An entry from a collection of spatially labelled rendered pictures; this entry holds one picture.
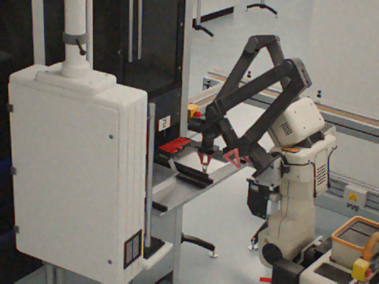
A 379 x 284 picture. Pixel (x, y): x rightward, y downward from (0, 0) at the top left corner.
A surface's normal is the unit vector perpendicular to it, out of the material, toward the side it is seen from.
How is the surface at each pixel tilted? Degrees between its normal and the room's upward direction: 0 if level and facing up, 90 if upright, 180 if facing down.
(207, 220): 0
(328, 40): 90
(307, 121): 48
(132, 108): 90
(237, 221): 0
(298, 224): 82
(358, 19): 90
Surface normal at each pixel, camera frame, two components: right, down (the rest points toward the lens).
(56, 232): -0.48, 0.34
